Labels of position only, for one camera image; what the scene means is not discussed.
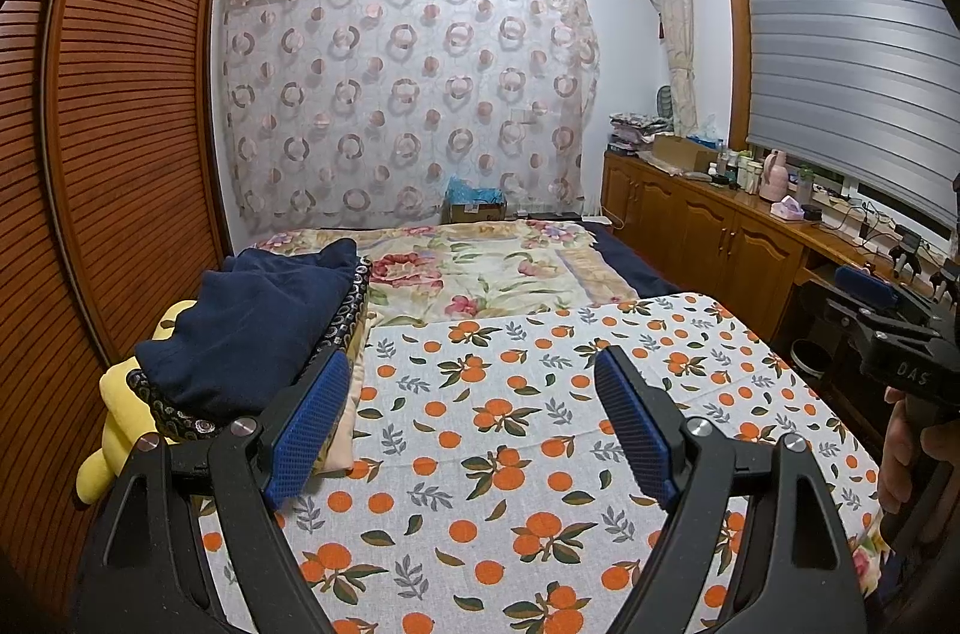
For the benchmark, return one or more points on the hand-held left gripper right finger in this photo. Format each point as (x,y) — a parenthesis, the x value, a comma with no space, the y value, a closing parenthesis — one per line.
(637,424)

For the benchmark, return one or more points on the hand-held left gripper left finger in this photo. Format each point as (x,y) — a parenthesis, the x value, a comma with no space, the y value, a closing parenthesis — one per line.
(307,431)

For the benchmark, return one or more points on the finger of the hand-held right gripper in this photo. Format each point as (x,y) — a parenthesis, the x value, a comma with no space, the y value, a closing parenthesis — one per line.
(866,287)

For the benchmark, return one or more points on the navy blue printed T-shirt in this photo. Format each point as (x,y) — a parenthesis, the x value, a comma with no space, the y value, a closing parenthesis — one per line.
(247,326)

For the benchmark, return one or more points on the stack of folded clothes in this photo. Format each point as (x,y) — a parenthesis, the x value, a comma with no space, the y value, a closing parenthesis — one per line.
(634,133)

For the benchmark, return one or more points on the person's right hand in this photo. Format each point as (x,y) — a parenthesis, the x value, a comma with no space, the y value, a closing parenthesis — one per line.
(892,454)

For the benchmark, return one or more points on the black desk stand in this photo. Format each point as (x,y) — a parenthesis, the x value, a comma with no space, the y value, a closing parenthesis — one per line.
(945,281)
(907,251)

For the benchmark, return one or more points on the dark waste bin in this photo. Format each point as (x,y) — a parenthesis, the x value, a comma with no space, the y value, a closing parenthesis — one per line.
(814,360)

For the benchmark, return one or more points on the white power strip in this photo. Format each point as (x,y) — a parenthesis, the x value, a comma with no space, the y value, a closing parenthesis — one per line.
(840,201)

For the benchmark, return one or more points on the small black pouch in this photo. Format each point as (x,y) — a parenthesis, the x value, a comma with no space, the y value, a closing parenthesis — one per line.
(811,213)

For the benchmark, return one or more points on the pink tissue box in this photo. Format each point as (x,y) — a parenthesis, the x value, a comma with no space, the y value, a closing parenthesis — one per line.
(786,208)

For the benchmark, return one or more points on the clear water bottle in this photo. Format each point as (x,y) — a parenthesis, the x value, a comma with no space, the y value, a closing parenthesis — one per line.
(805,185)

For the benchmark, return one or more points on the dark circle-patterned cloth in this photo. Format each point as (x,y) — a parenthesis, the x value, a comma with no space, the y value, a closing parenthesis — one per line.
(180,420)

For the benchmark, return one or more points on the white orange-print cloth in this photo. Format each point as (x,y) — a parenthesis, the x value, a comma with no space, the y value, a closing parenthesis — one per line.
(510,394)

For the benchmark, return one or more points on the pink thermos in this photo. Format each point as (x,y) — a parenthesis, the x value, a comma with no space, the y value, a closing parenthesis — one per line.
(772,176)

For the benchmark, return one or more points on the navy blue bed sheet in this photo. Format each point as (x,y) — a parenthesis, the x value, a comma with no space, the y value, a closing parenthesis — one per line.
(637,266)

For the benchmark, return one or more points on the long wooden cabinet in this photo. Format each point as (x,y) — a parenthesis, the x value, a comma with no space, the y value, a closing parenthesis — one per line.
(720,229)

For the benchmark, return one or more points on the row of small bottles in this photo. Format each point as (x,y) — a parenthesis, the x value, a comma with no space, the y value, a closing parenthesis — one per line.
(739,170)

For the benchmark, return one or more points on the yellow plush toy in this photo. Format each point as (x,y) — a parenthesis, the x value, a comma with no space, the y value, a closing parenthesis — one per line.
(112,446)

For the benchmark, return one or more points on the blue tissue pack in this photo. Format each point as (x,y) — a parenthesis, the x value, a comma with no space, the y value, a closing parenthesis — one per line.
(705,136)

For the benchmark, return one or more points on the floral bed quilt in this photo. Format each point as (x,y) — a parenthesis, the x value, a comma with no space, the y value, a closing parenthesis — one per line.
(465,274)

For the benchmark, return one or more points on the open flat cardboard box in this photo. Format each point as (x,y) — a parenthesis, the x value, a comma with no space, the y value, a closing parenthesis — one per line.
(679,154)

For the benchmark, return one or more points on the grey window blind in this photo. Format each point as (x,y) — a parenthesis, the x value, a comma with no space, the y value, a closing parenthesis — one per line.
(847,48)

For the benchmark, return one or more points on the cardboard box with blue bag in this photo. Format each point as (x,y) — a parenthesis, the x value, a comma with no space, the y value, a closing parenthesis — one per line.
(476,205)

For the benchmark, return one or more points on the small desk fan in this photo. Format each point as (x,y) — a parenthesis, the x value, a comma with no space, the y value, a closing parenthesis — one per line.
(664,101)

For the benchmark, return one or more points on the cream patterned side curtain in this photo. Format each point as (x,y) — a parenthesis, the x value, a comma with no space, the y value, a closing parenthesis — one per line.
(673,26)

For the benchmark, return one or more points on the sheer circle-patterned curtain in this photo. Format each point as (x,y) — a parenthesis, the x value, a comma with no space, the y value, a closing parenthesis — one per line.
(405,101)

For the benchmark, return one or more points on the brown louvered wardrobe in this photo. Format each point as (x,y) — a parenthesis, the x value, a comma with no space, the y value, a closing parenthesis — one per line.
(135,116)

